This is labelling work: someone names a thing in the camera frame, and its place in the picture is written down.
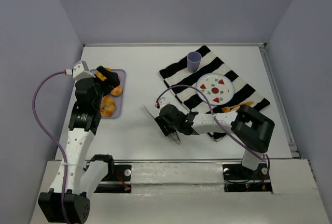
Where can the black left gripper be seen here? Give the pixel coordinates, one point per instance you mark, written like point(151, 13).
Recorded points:
point(109, 75)

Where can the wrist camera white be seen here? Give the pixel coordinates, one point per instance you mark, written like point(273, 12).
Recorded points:
point(162, 102)
point(79, 71)

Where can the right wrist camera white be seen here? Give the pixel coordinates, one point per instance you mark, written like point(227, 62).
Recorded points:
point(162, 102)

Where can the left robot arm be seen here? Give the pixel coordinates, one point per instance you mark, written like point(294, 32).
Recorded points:
point(68, 198)

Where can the orange plastic fork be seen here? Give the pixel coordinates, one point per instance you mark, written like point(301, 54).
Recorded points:
point(236, 107)

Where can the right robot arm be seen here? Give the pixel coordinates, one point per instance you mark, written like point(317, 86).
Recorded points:
point(251, 129)

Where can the watermelon pattern plate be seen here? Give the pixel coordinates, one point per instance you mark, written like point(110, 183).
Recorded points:
point(217, 88)

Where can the lilac plastic tray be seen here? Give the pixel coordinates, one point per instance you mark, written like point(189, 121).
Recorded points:
point(118, 99)

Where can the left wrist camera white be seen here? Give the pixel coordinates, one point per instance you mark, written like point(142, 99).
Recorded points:
point(79, 71)

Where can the small golden bread roll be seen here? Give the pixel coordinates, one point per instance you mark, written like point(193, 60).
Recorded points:
point(117, 91)

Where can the black white striped cloth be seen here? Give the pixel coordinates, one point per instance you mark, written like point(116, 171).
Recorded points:
point(178, 74)

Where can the lilac plastic cup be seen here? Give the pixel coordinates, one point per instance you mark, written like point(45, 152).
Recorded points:
point(193, 61)

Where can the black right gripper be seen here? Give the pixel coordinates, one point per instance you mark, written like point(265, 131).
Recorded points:
point(164, 124)

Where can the metal table edge rail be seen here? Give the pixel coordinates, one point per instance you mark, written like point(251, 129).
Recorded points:
point(259, 45)

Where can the large orange bread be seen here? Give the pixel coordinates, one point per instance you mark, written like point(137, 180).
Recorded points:
point(108, 106)

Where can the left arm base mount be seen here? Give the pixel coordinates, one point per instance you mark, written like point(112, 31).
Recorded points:
point(118, 182)

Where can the metal food tongs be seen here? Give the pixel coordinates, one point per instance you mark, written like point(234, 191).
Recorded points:
point(154, 112)

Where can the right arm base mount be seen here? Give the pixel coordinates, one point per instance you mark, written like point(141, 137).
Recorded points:
point(240, 179)

